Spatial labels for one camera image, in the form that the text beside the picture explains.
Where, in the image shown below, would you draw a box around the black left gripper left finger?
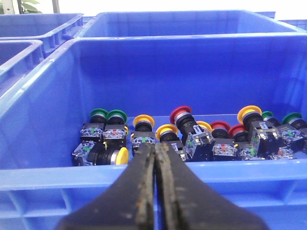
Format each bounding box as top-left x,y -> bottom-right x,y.
56,144 -> 154,230

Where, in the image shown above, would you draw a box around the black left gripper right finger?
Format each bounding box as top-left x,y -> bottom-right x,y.
155,142 -> 269,230

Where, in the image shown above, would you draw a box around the red push button tall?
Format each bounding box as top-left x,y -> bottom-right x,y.
170,105 -> 215,162

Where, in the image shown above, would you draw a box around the yellow push button sideways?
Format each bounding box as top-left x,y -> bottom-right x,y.
71,141 -> 129,166

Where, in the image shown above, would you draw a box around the blue bin with buttons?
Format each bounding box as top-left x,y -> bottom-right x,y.
0,33 -> 307,230

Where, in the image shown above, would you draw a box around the red push button middle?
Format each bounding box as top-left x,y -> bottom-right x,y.
211,121 -> 237,161

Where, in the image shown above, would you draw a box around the green push button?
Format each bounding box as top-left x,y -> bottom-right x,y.
103,109 -> 129,149
80,108 -> 108,142
262,111 -> 281,127
278,112 -> 307,153

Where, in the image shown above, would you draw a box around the yellow push button centre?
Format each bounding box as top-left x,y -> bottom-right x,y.
155,124 -> 188,161

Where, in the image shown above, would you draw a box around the green push button far left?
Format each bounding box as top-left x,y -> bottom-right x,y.
80,108 -> 108,142

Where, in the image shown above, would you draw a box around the yellow push button hidden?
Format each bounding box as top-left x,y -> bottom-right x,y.
196,121 -> 212,131

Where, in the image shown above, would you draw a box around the yellow push button upright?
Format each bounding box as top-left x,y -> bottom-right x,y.
131,114 -> 155,156

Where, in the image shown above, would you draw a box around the red push button right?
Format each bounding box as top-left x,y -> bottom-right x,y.
229,124 -> 257,161

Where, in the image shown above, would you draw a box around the yellow push button tall right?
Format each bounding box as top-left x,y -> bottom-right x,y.
237,105 -> 283,159

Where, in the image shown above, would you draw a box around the green push button far right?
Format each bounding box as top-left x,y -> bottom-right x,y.
278,112 -> 307,153

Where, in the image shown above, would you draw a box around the blue empty target bin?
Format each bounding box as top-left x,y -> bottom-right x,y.
76,10 -> 305,37

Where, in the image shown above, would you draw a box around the blue bin near left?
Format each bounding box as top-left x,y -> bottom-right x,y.
0,40 -> 44,95

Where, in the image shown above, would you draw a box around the blue bin far left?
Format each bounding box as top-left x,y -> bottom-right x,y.
0,13 -> 83,57

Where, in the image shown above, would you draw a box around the green plant leaves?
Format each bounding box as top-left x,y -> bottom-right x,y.
21,0 -> 42,14

